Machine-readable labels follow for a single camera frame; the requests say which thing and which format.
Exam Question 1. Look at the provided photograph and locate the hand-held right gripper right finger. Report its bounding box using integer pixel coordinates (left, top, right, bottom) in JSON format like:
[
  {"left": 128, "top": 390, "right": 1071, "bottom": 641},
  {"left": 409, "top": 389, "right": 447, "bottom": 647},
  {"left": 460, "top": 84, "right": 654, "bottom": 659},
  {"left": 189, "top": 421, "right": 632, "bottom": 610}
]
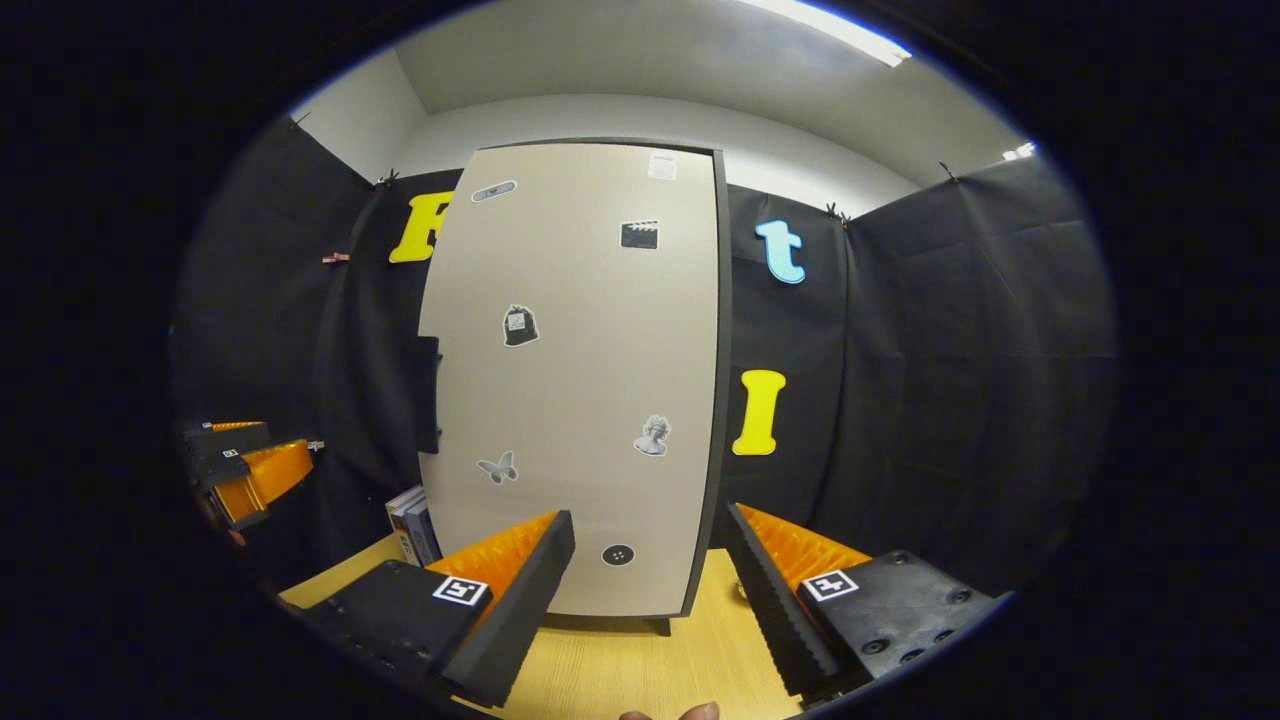
[{"left": 725, "top": 503, "right": 1001, "bottom": 701}]

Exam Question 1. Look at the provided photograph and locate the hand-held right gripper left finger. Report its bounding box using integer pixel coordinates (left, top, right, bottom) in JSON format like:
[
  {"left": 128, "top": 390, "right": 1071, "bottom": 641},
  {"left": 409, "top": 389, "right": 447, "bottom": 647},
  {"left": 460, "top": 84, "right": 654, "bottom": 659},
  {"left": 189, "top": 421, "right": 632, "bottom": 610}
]
[{"left": 285, "top": 508, "right": 577, "bottom": 709}]

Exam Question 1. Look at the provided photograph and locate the black cabinet door handle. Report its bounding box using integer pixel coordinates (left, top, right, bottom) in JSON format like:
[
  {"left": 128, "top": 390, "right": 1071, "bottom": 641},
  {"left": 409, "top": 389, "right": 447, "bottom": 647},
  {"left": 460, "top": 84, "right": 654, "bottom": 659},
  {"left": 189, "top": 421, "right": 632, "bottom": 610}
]
[{"left": 408, "top": 336, "right": 443, "bottom": 456}]

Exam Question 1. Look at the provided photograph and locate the dark grey cabinet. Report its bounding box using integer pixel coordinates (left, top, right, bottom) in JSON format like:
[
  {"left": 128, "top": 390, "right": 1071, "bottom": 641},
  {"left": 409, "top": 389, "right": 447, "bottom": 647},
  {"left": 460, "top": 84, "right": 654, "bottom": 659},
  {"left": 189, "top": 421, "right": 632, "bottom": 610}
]
[{"left": 415, "top": 137, "right": 734, "bottom": 638}]

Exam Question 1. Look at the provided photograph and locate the beige cabinet door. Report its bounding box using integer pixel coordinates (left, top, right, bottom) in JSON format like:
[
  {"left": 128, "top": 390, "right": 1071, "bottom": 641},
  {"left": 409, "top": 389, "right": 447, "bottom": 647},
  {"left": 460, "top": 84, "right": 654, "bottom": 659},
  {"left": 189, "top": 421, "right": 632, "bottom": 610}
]
[{"left": 417, "top": 142, "right": 723, "bottom": 618}]

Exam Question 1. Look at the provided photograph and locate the thin white book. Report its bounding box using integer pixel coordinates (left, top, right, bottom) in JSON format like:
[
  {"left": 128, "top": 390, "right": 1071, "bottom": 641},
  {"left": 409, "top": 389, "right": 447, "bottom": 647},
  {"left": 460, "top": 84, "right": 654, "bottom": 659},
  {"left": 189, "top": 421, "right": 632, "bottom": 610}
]
[{"left": 385, "top": 487, "right": 416, "bottom": 563}]

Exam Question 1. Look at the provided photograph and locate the black backdrop cloth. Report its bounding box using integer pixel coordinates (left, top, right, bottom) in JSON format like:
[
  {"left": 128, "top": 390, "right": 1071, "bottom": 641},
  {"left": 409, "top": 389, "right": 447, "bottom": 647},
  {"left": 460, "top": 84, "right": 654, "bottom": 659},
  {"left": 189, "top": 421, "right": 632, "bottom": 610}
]
[{"left": 170, "top": 115, "right": 1119, "bottom": 601}]

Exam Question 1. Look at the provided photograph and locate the long ceiling light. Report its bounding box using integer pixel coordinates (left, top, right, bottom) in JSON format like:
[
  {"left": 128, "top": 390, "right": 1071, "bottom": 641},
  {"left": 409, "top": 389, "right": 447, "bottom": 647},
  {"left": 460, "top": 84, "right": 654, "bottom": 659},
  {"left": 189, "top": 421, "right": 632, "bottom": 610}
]
[{"left": 740, "top": 0, "right": 913, "bottom": 67}]

